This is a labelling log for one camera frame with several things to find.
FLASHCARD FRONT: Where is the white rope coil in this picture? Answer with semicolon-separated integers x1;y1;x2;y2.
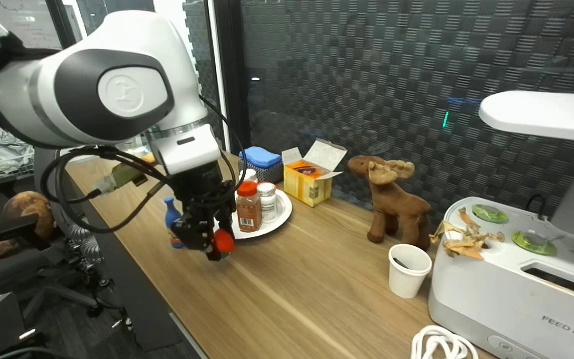
408;323;480;359

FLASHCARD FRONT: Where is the white pill bottle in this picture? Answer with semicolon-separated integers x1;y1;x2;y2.
257;181;277;211

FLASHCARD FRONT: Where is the yellow cardboard box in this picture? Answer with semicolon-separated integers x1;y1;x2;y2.
281;139;346;207

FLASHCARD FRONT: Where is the brown moose plush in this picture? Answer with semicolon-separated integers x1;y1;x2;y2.
346;155;430;249

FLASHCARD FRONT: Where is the blue sponge on grey box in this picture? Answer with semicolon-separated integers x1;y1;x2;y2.
241;145;283;183

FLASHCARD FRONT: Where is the orange lid spice jar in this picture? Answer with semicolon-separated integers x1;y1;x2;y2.
237;181;261;231

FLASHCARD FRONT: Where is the white paper plate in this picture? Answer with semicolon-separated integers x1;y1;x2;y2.
231;189;293;241

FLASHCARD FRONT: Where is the white bottle green label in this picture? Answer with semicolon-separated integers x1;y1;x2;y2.
243;169;257;183

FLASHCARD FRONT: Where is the white appliance base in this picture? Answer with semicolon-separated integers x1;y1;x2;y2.
428;197;574;359

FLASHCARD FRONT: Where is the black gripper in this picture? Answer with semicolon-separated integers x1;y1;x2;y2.
169;161;235;261

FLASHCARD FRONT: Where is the red strawberry toy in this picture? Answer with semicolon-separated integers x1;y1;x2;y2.
211;229;235;255

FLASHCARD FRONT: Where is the blue toy bottle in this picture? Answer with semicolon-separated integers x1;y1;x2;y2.
163;195;185;249

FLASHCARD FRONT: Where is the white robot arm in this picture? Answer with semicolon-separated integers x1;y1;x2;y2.
0;10;235;261

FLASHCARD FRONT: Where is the white paper cup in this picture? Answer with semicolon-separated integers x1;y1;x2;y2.
388;243;432;299

